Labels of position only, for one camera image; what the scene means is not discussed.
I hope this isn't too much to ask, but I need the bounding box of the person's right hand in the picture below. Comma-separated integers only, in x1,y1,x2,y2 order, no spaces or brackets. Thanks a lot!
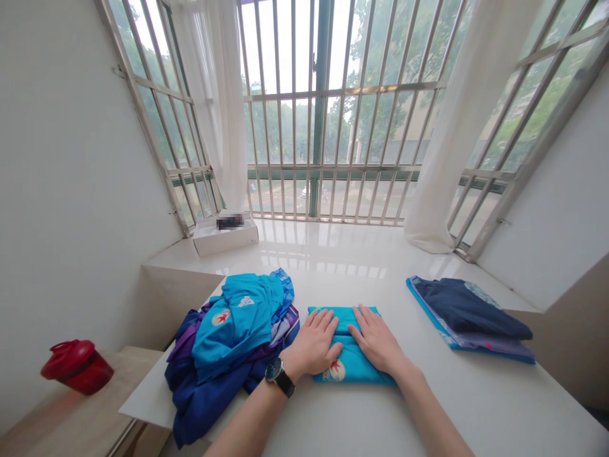
346,303,412,378

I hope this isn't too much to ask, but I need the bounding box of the person's left hand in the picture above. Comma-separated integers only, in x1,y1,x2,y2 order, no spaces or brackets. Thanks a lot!
283,311,344,383

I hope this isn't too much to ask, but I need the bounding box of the teal shirt with emblem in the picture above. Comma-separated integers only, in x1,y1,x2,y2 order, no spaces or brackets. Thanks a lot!
306,304,398,387

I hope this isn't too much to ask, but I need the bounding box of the folded light blue garment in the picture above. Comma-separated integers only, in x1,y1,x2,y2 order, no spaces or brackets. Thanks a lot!
405,275,537,366

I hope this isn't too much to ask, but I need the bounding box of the patterned blue garment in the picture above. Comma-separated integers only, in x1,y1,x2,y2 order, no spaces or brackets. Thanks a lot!
268,268,301,343

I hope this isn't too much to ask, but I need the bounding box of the crumpled teal shirt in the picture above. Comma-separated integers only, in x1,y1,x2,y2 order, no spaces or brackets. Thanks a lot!
191,274,289,385

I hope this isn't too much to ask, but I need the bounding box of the folded navy shirt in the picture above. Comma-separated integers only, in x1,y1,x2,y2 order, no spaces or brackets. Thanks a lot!
416,277,534,341

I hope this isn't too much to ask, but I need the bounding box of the folded purple garment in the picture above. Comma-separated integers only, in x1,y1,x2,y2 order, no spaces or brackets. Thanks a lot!
410,277,535,359

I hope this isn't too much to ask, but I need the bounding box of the crumpled dark blue garment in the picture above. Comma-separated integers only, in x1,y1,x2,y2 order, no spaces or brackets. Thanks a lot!
166,309,286,450

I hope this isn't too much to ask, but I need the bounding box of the white cardboard box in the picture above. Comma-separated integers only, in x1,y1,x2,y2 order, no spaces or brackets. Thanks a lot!
192,213,259,258

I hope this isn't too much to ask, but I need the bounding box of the white sheer curtain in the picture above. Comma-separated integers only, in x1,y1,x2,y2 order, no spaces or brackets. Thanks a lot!
403,0,481,256
173,0,252,221

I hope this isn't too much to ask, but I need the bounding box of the barred window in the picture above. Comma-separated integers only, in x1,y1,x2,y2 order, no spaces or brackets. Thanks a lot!
95,0,609,263

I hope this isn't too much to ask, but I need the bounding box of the red shaker bottle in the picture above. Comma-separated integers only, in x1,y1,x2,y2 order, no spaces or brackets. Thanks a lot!
40,339,115,397

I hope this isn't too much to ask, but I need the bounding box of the wooden side table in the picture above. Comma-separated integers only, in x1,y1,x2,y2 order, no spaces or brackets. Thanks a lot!
0,346,173,457

